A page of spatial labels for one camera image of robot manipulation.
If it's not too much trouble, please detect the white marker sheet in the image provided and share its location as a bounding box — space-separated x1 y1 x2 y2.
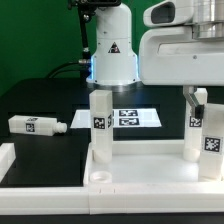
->
71 108 161 129

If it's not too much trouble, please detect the black cable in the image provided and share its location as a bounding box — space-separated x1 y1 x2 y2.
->
45 59 88 79

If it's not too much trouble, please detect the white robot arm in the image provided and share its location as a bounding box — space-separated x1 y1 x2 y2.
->
87 0 224 118

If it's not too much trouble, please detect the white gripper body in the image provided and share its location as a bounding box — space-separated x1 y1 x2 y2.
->
139 0 224 86

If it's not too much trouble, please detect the white obstacle wall bar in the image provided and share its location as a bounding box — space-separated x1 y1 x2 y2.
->
0 182 224 215

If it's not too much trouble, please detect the white left wall block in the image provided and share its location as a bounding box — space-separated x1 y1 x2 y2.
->
0 143 16 182

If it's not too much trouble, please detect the white desk top tray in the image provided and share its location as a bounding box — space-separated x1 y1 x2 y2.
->
83 138 224 187

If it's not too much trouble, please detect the black camera pole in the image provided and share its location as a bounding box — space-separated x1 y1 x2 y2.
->
67 0 123 79

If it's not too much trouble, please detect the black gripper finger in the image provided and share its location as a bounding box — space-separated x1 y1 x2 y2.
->
183 85 204 119

